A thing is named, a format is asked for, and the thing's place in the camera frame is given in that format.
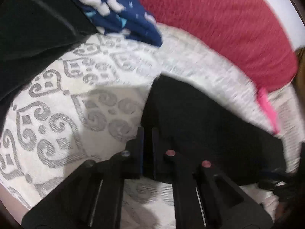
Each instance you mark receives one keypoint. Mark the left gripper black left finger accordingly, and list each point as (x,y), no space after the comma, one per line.
(91,196)

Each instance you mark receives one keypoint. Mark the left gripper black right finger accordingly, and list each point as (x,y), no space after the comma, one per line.
(204,197)

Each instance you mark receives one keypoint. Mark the black pants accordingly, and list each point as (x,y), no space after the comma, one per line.
(179,116)

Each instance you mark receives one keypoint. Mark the white grey patterned bedsheet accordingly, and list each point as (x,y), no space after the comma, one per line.
(89,102)

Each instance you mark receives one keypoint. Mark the pink folded cloth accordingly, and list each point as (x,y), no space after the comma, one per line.
(267,108)

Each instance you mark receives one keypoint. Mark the red patterned pillow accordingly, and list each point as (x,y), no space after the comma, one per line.
(246,32)

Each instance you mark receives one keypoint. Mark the dark clothed person leg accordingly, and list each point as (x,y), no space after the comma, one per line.
(34,33)

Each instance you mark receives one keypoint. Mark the navy star print cloth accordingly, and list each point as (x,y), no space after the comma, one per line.
(122,19)

